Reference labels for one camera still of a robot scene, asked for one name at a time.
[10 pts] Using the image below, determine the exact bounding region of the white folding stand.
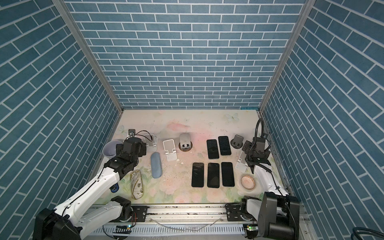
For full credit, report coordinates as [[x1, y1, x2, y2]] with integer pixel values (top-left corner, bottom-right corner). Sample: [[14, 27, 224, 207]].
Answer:
[[235, 151, 248, 174]]

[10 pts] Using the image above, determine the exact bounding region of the black round stand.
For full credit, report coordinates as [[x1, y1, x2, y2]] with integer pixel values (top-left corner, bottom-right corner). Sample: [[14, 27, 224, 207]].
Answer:
[[230, 135, 244, 149]]

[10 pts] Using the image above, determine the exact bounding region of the black phone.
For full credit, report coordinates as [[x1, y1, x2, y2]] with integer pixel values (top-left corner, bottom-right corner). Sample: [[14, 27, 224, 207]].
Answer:
[[221, 162, 235, 187], [207, 163, 220, 189], [218, 136, 232, 156]]

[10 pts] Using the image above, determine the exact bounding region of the teal phone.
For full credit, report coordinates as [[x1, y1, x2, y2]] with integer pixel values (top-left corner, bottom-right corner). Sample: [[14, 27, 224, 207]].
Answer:
[[207, 139, 220, 160]]

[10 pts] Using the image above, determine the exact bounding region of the purple phone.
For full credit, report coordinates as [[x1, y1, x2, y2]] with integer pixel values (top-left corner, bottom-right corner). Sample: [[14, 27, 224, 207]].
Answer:
[[192, 163, 204, 188]]

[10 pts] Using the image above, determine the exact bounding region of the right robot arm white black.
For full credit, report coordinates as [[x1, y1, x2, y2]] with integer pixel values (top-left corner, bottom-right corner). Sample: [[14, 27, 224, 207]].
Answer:
[[242, 137, 300, 240]]

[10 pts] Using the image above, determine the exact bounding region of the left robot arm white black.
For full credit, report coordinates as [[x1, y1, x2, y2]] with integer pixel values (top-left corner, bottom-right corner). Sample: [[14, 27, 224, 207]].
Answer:
[[33, 137, 147, 240]]

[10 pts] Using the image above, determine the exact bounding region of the tape roll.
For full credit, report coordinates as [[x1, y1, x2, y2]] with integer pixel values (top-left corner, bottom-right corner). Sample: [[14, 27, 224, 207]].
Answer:
[[240, 175, 256, 191]]

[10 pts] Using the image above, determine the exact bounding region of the patterned glasses case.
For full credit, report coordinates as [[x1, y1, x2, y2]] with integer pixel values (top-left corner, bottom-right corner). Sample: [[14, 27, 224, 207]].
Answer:
[[130, 170, 144, 200]]

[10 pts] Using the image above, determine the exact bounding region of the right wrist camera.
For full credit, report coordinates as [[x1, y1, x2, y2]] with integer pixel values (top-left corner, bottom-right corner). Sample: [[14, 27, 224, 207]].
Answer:
[[254, 137, 266, 152]]

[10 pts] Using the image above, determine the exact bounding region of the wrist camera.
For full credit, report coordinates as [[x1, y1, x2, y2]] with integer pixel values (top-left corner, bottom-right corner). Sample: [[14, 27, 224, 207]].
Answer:
[[128, 129, 136, 137], [254, 137, 266, 152]]

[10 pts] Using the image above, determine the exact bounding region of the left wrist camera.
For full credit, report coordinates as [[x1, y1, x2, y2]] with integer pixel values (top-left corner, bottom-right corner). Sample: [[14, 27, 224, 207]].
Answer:
[[128, 129, 136, 137]]

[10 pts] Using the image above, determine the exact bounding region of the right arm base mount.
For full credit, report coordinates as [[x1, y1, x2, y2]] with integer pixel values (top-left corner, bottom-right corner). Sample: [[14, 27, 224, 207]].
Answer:
[[224, 203, 257, 222]]

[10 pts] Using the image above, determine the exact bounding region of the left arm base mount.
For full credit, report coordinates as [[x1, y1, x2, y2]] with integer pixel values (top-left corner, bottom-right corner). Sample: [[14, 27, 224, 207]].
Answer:
[[112, 206, 149, 224]]

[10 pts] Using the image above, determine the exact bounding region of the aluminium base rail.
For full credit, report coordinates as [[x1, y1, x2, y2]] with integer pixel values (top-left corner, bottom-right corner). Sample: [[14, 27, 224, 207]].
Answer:
[[61, 203, 313, 226]]

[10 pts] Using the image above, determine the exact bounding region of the white vented cable duct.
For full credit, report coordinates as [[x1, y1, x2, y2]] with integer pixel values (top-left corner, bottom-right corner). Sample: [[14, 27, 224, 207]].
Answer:
[[90, 224, 245, 237]]

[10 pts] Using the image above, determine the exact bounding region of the black cable bottom right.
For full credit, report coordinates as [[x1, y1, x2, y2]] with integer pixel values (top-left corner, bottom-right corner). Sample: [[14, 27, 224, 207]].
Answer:
[[350, 226, 384, 240]]

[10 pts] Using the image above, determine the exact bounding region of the right metal corner post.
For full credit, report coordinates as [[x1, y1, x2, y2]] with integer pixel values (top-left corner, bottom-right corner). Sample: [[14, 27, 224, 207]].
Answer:
[[259, 0, 316, 115]]

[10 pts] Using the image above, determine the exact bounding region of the metal corner post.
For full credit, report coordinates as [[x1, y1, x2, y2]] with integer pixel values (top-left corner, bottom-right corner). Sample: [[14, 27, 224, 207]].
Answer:
[[52, 0, 124, 114], [259, 0, 316, 115]]

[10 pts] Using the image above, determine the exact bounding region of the left metal corner post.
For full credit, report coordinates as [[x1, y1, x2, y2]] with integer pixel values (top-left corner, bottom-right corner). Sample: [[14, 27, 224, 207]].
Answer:
[[52, 0, 124, 114]]

